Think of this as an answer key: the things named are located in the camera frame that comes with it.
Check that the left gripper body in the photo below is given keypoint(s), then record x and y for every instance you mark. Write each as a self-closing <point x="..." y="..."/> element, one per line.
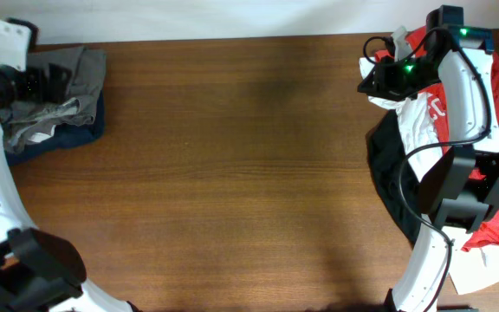
<point x="29" y="86"/>

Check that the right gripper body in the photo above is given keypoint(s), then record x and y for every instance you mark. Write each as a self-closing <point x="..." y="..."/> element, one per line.
<point x="398" y="81"/>

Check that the grey cargo shorts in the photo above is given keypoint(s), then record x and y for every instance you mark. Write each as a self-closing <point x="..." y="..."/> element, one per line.
<point x="26" y="123"/>

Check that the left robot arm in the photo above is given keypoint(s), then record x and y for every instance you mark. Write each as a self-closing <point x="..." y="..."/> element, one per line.
<point x="39" y="271"/>

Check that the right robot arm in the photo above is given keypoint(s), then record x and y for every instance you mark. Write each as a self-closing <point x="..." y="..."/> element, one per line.
<point x="461" y="190"/>

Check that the navy blue folded garment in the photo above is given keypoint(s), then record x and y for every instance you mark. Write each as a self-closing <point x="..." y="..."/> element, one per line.
<point x="65" y="137"/>

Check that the black garment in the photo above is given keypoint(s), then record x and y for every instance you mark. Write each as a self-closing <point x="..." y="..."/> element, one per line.
<point x="385" y="153"/>

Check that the red t-shirt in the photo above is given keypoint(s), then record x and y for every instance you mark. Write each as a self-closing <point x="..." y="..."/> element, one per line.
<point x="422" y="162"/>

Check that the white t-shirt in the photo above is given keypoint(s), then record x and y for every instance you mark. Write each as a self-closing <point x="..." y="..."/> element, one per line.
<point x="475" y="265"/>

